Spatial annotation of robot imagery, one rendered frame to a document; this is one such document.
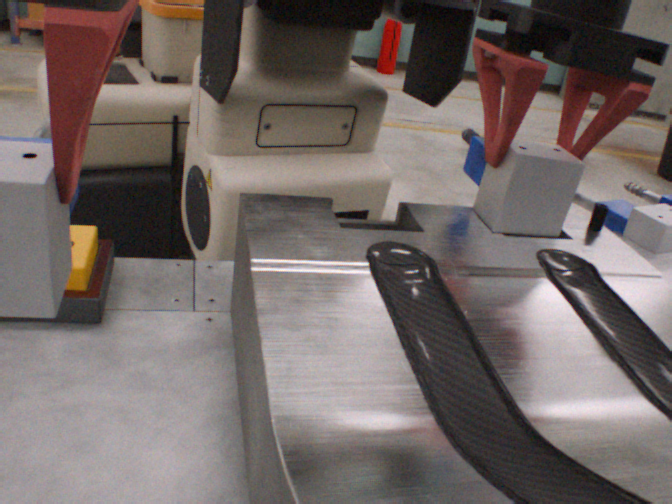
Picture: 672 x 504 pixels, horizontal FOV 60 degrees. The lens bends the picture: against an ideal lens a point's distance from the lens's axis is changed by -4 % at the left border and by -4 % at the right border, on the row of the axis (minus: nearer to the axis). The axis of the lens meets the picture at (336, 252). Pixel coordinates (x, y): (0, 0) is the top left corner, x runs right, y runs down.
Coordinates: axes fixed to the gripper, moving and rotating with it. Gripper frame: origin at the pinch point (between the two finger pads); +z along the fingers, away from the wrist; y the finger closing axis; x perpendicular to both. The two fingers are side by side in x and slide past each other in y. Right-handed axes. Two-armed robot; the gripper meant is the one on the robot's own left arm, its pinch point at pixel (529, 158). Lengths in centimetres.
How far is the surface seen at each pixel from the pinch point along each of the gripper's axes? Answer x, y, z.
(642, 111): 460, 394, 68
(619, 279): -7.5, 4.2, 4.5
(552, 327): -12.3, -3.2, 5.0
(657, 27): 458, 375, -10
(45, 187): -15.6, -26.2, -1.4
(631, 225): 5.4, 15.3, 6.0
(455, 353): -13.7, -8.9, 5.8
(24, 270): -15.5, -27.0, 1.8
